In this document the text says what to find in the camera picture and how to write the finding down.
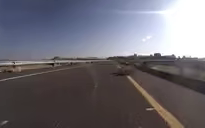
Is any distant hill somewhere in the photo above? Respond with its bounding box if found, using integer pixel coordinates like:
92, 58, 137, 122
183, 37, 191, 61
50, 55, 102, 62

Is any grey asphalt road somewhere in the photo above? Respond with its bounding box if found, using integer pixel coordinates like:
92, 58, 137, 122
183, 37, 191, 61
0, 61, 205, 128

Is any distant row of trees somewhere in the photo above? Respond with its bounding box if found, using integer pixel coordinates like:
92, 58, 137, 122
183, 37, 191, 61
106, 52, 205, 63

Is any yellow painted line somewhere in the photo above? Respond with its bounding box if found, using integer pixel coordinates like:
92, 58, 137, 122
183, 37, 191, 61
116, 64, 186, 128

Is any metal guardrail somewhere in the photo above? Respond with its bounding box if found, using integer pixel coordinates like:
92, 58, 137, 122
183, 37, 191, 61
0, 59, 106, 74

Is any low concrete wall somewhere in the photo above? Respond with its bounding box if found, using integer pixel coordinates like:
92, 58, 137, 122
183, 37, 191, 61
133, 60, 205, 98

